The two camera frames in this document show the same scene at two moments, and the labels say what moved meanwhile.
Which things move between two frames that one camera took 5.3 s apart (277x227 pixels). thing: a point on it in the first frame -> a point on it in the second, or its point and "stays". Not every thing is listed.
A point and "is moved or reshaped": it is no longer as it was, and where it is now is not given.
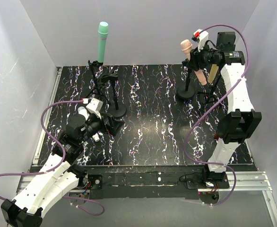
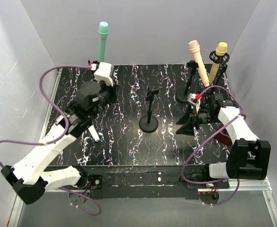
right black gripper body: (198, 55) -> (195, 118)
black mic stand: (116, 110) -> (149, 123)
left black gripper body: (108, 124) -> (115, 88)
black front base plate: (151, 181) stays
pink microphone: (186, 46) is moved or reshaped
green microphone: (102, 31) stays
